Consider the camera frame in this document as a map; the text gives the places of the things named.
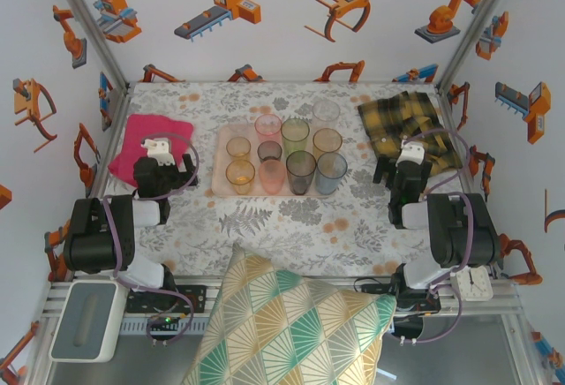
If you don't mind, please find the beige plastic tray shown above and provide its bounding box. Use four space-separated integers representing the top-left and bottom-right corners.
210 123 350 200

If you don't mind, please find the blue plastic glass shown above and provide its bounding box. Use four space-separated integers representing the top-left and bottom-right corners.
314 151 349 196

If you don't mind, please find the small amber plastic glass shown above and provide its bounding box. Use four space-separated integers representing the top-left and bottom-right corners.
225 136 252 162

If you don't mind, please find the deep amber plastic glass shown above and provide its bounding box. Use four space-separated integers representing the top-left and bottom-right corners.
225 159 257 196

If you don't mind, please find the pale amber plastic glass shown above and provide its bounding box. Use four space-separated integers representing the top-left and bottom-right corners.
312 127 343 159

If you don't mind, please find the small clear plastic glass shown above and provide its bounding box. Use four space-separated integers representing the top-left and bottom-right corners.
226 120 252 140

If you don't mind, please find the tall clear plastic glass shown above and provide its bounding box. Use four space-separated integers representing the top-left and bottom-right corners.
312 99 342 132

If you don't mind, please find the tall grey plastic glass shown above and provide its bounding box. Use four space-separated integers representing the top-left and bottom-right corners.
285 150 318 196

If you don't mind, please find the small grey plastic glass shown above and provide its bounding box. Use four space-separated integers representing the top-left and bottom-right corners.
256 140 283 164

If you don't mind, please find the peach plastic glass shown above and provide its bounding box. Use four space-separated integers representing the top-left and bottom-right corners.
258 159 286 195

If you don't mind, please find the pink plastic glass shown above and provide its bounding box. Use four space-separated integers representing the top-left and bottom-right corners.
254 114 283 144

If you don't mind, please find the green plastic glass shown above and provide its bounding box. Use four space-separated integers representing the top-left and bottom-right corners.
280 117 312 156

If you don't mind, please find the pink cloth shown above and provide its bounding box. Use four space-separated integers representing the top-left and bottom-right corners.
108 113 195 185

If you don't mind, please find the yellow black plaid shirt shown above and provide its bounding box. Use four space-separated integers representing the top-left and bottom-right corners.
356 91 464 178

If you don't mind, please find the white square clock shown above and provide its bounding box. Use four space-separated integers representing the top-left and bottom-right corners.
453 267 493 302

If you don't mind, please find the black mounting plate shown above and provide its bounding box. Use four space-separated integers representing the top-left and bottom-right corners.
126 284 208 315

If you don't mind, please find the circuit board with green light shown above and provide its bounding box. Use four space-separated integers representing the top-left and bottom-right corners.
147 313 183 337

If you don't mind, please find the white grey tissue box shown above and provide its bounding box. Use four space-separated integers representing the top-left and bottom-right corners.
48 281 121 363

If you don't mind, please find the patterned teal yellow pillow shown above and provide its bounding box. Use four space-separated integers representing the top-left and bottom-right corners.
183 243 398 385

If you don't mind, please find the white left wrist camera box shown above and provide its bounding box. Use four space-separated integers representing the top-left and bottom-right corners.
139 136 173 167

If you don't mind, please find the black cable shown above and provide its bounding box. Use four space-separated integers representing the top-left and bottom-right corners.
352 277 396 297

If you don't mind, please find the grey slotted cable duct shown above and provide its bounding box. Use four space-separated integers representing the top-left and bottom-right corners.
119 317 208 336

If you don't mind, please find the aluminium frame post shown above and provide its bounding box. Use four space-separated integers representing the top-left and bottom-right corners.
435 0 525 90
43 0 132 90

